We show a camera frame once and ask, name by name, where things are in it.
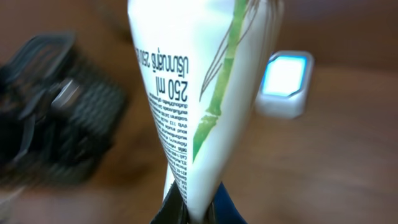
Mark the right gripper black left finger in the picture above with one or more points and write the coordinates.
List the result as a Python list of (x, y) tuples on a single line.
[(173, 209)]

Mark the white tube gold cap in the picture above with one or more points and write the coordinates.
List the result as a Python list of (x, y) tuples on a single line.
[(202, 63)]

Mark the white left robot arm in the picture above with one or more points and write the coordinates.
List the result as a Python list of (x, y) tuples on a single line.
[(59, 113)]

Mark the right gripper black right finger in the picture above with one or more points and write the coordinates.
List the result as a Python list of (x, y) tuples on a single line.
[(222, 209)]

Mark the white barcode scanner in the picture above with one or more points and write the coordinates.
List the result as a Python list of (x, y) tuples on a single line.
[(284, 88)]

